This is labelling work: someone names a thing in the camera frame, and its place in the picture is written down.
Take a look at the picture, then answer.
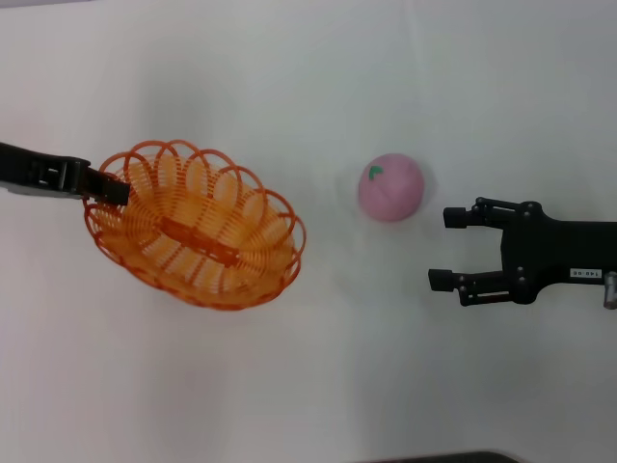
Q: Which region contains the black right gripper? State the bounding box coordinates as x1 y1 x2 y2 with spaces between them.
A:
427 196 617 308

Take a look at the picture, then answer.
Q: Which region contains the pink toy peach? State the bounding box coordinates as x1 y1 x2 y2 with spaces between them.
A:
357 152 426 223

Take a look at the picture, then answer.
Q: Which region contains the orange plastic wire basket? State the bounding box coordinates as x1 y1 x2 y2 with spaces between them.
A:
82 139 307 313

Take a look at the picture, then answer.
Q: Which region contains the silver connector plug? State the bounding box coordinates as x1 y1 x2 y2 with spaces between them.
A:
602 271 617 310

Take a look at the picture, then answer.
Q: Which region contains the dark robot torso edge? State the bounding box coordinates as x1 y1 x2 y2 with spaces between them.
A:
370 450 522 463

